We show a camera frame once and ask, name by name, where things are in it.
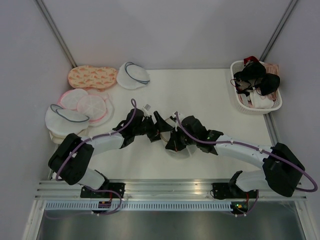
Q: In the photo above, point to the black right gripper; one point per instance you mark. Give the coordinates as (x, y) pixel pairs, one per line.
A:
(173, 143)

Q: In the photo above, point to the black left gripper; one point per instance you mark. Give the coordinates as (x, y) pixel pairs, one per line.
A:
(155, 134)

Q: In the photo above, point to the white mesh laundry bag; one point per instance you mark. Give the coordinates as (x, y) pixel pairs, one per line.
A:
(181, 155)

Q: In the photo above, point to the black bra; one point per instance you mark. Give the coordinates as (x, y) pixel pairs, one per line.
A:
(253, 77)

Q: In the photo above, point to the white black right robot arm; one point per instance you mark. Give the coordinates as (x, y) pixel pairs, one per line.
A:
(278, 167)

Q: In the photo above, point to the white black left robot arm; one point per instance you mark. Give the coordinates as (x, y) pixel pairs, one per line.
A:
(71, 160)

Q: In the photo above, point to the orange patterned laundry bag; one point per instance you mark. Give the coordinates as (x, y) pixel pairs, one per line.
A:
(90, 77)

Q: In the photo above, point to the white bra in basket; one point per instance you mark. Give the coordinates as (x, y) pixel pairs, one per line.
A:
(258, 101)

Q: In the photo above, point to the white plastic laundry basket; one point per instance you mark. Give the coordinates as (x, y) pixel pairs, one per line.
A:
(240, 102)

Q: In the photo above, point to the pink garment in basket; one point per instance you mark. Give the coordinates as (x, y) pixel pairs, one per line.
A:
(271, 68)

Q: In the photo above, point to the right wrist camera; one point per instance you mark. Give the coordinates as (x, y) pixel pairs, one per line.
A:
(174, 122)

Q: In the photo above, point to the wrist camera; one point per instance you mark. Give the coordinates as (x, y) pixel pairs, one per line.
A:
(174, 122)
(146, 109)

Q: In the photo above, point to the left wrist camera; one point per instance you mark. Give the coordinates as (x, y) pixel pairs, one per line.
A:
(146, 109)

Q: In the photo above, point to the aluminium table edge rail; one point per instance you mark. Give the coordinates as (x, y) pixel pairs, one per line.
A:
(134, 190)

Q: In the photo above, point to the white slotted cable duct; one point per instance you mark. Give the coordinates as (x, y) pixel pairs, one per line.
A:
(77, 205)

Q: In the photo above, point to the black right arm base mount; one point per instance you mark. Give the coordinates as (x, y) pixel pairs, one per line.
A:
(229, 190)

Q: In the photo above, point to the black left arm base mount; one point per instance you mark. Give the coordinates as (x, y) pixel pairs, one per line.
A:
(114, 190)

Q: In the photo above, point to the right corner aluminium post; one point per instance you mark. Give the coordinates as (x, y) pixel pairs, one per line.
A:
(279, 28)

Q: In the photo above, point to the corner aluminium post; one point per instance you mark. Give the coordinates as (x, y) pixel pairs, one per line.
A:
(55, 31)
(279, 28)

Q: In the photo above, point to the left corner aluminium post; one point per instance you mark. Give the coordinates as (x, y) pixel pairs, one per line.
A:
(55, 31)

